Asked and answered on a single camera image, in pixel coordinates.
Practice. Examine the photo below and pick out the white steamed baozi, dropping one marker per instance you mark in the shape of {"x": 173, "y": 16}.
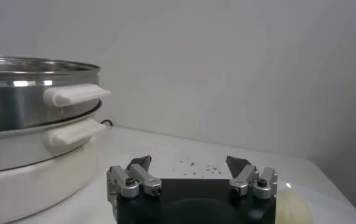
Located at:
{"x": 293, "y": 210}

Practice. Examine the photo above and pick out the white electric cooker base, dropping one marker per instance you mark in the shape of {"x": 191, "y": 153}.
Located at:
{"x": 28, "y": 188}

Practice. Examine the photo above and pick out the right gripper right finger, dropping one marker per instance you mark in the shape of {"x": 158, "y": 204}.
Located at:
{"x": 244, "y": 178}

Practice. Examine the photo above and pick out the scattered dark crumbs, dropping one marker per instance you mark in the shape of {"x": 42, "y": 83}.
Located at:
{"x": 192, "y": 163}

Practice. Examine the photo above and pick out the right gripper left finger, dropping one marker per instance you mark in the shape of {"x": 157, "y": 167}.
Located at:
{"x": 144, "y": 179}

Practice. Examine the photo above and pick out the white round plate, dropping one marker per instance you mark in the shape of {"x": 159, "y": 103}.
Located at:
{"x": 333, "y": 210}

